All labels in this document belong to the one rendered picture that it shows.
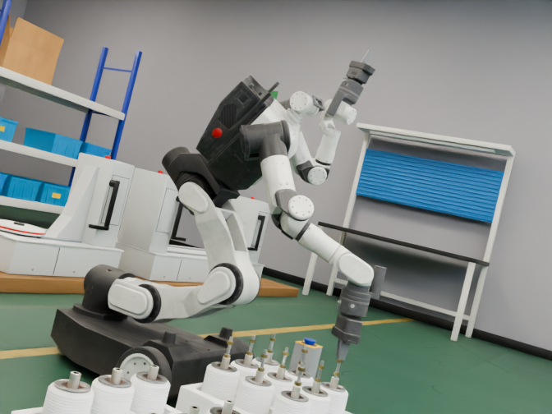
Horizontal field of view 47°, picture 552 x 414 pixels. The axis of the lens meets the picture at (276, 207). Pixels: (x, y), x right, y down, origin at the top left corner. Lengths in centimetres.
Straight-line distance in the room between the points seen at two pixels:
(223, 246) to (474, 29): 551
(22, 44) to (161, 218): 295
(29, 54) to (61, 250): 343
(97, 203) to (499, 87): 449
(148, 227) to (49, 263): 93
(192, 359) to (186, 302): 21
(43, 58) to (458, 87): 430
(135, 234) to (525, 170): 400
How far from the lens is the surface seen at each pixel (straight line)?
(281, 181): 191
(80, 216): 407
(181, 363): 215
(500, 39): 726
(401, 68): 742
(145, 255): 446
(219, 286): 216
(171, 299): 234
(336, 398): 193
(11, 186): 688
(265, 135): 199
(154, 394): 159
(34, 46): 693
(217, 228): 223
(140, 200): 454
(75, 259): 390
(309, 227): 188
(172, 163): 238
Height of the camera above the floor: 70
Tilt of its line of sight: 1 degrees up
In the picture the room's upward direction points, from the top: 14 degrees clockwise
